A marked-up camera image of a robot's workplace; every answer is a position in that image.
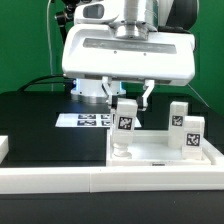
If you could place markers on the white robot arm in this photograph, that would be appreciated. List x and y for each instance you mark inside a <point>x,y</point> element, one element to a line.
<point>136,20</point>

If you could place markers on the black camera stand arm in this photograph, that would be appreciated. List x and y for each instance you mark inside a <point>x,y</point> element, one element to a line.
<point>66,16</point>

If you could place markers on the white square tabletop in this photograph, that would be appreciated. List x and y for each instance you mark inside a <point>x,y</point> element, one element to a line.
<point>150,148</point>

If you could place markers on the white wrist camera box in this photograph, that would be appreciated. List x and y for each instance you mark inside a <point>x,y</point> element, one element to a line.
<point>97,13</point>

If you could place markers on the white U-shaped obstacle fence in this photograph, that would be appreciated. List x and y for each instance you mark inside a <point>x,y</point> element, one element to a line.
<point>106,179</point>

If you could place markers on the white sheet with fiducial tags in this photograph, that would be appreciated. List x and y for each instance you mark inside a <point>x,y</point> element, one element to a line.
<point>76,120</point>

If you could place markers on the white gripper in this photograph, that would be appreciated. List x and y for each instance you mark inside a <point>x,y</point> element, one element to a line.
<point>92,51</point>

